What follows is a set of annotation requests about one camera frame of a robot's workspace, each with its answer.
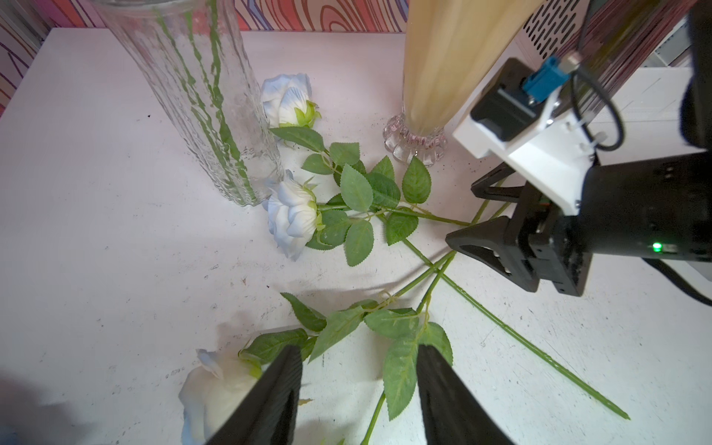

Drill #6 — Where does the clear glass vase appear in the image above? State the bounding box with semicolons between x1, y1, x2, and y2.
94;0;284;206

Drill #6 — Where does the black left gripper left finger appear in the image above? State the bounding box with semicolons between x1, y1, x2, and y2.
208;346;302;445

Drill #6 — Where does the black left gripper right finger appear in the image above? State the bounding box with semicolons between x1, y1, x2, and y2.
416;345;514;445

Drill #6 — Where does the white plastic file organizer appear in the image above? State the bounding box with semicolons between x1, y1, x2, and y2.
511;0;712;168

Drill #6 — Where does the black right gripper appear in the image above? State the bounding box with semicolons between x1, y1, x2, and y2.
445;152;711;297

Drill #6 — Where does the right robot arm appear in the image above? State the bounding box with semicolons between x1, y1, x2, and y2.
446;1;711;304

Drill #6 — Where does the purple ribbed glass vase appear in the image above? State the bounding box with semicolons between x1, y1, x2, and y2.
556;0;695;96

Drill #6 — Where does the yellow fluted glass vase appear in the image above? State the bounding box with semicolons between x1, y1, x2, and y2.
383;0;541;166

